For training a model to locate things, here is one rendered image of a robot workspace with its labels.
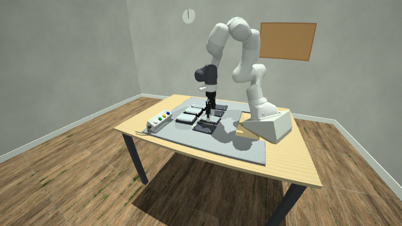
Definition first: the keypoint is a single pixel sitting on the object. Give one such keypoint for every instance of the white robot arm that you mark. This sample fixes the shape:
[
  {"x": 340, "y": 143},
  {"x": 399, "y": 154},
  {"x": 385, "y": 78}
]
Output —
[{"x": 238, "y": 29}]

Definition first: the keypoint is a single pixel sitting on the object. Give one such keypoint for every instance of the white button panel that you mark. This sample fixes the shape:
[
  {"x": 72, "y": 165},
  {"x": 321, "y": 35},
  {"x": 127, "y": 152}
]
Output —
[{"x": 158, "y": 122}]

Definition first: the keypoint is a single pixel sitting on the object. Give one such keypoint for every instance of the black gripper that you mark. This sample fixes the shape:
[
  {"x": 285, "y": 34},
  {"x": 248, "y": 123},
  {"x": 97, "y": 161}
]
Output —
[{"x": 210, "y": 104}]

